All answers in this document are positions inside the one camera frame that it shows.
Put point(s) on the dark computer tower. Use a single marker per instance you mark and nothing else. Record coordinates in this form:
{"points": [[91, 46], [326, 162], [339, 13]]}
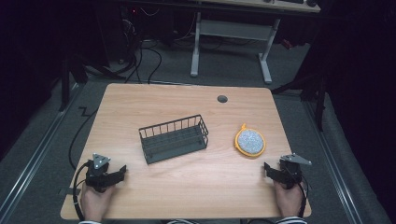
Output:
{"points": [[129, 34]]}

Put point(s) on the person's right hand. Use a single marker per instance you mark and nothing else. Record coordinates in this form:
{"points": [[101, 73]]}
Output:
{"points": [[289, 202]]}

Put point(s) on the person's left hand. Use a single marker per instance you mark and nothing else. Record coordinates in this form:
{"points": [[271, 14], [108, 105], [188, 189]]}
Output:
{"points": [[95, 203]]}

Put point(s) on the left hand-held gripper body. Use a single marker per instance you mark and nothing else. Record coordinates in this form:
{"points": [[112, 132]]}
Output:
{"points": [[97, 177]]}

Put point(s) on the black metal stand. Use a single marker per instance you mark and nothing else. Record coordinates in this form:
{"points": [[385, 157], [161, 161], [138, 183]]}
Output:
{"points": [[319, 93], [65, 84]]}

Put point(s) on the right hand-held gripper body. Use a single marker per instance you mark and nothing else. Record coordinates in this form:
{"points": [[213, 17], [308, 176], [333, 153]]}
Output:
{"points": [[291, 171]]}

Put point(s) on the aluminium floor rail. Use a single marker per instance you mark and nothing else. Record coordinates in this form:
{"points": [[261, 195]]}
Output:
{"points": [[34, 152], [331, 161]]}

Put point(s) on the round yellow silver scrubbing pad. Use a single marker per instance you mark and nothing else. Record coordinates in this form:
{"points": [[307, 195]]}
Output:
{"points": [[250, 141]]}

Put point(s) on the small red object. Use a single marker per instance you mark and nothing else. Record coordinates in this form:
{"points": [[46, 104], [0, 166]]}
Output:
{"points": [[287, 44]]}

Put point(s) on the white-legged background desk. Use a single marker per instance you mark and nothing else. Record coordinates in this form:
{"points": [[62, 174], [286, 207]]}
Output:
{"points": [[233, 29]]}

